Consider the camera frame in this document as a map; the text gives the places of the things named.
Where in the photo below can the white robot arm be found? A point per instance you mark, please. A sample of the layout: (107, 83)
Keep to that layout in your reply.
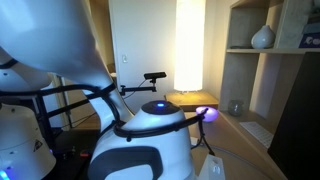
(50, 33)

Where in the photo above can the tall white floor lamp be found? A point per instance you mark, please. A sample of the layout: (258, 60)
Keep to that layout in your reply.
(189, 43)

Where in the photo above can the glowing bowl lamp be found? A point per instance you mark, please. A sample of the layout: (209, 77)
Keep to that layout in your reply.
(211, 114)

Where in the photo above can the white flat adapter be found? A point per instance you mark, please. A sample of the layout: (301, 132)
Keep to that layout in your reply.
(194, 141)

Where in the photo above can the clear glass bowl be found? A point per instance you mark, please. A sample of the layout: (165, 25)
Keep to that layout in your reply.
(236, 108)

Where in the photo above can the wooden desk hutch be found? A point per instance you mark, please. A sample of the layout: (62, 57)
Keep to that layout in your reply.
(246, 76)

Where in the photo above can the flat grey dish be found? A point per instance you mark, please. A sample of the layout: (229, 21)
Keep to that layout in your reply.
(239, 46)

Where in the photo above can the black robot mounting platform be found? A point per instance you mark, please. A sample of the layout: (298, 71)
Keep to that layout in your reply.
(73, 140)

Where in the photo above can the white keyboard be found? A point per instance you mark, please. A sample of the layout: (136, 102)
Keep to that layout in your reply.
(258, 133)

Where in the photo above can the white ceramic vase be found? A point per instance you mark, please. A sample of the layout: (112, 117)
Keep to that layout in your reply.
(263, 38)

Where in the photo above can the pale marble board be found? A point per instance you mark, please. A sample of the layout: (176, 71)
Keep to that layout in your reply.
(293, 23)

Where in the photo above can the blue box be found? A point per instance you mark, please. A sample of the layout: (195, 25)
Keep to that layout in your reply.
(310, 35)

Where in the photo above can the black bar camera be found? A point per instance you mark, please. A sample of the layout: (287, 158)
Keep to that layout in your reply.
(155, 75)

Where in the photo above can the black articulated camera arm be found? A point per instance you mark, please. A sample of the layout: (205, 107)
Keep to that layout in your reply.
(136, 89)

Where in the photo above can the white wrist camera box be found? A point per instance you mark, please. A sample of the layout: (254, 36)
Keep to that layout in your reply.
(212, 168)

